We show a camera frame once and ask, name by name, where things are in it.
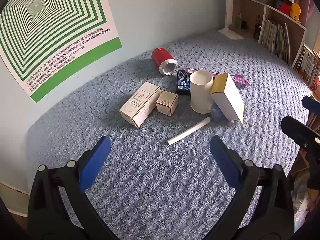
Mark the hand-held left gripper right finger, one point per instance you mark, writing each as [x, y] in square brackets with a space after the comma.
[225, 160]

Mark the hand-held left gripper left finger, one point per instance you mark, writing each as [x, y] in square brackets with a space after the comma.
[96, 160]

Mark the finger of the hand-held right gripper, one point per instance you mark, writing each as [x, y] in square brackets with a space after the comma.
[298, 132]
[310, 104]

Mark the purple razor blister package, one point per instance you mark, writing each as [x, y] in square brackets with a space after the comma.
[238, 79]

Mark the dark blue box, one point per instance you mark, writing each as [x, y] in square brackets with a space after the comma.
[183, 83]

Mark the row of colourful books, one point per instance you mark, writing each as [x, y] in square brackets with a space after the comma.
[307, 63]

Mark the white paper stick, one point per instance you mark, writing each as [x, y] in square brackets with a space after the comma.
[187, 131]

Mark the white box with gold end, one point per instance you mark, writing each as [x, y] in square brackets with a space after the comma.
[228, 100]

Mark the blue knitted blanket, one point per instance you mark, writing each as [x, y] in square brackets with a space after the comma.
[160, 180]

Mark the tall cream carton box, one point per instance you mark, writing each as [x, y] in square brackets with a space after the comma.
[140, 103]

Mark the white paper cup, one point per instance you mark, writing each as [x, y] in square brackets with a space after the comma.
[200, 92]

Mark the row of pale books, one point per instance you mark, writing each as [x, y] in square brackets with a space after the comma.
[273, 38]

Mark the clear plastic bag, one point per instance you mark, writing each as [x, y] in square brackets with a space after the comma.
[301, 212]

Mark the small cream red-trimmed box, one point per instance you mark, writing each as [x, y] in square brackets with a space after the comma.
[166, 102]

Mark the red and yellow toy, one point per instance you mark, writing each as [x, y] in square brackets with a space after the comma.
[287, 8]

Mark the wooden bookshelf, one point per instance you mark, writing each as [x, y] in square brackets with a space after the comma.
[265, 11]

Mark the red drink can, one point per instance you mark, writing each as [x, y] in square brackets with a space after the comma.
[162, 57]

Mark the white lamp stand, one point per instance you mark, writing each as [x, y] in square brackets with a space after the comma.
[229, 10]

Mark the green striped wall poster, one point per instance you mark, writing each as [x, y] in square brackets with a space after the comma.
[50, 30]

